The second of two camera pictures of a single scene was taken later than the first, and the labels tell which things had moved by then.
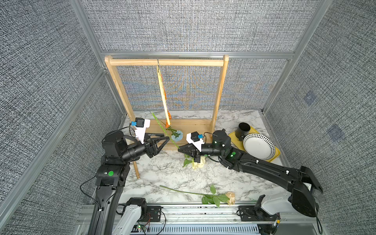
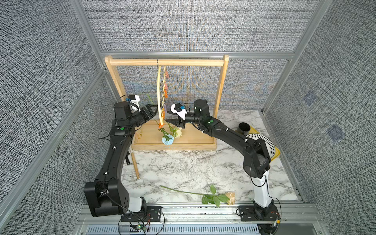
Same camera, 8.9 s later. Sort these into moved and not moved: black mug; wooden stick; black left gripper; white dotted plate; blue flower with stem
Moved: blue flower with stem; black left gripper
Not moved: black mug; white dotted plate; wooden stick
